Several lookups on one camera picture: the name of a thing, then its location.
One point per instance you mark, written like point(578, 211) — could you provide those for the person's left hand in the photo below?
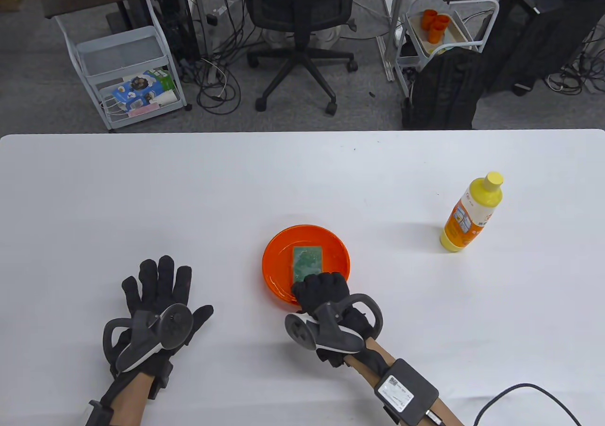
point(158, 289)

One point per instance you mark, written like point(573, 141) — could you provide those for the person's right hand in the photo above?
point(321, 291)

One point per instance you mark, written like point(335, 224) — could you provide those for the green sponge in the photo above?
point(307, 260)

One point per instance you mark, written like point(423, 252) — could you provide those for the yellow dish soap bottle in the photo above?
point(465, 222)

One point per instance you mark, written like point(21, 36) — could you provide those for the person's right forearm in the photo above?
point(383, 352)

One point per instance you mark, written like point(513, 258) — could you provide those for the person's left forearm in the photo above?
point(130, 402)

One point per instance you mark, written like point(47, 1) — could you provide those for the grey left hand controller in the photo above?
point(177, 324)

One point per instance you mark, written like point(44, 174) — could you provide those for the grey hand controller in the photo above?
point(177, 324)
point(331, 331)

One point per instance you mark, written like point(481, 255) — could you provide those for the grey right hand controller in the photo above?
point(331, 331)

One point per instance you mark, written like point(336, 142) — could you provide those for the orange plastic bowl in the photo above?
point(279, 265)

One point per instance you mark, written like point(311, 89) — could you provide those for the pink packet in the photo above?
point(142, 110)

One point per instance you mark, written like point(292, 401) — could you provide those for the white paper cup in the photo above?
point(168, 99)

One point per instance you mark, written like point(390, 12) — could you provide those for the blue printed carton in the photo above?
point(134, 90)

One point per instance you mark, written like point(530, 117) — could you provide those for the green packet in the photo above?
point(165, 80)

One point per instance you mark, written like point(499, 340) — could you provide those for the black backpack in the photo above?
point(444, 90)

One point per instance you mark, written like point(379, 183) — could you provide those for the black computer tower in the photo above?
point(175, 14)

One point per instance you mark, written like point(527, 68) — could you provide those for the white metal table leg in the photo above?
point(394, 19)

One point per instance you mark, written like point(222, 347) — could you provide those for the orange plastic cup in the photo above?
point(443, 19)
point(429, 17)
point(437, 33)

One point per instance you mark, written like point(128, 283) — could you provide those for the black office chair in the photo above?
point(300, 0)

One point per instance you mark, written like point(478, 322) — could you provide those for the white cart with beige tray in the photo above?
point(461, 31)

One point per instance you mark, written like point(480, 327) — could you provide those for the black fabric cover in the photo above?
point(534, 43)

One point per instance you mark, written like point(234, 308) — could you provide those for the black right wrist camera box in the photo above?
point(406, 393)

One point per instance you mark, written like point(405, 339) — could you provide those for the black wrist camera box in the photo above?
point(406, 393)
point(99, 414)

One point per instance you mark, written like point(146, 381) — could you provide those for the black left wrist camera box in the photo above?
point(99, 414)

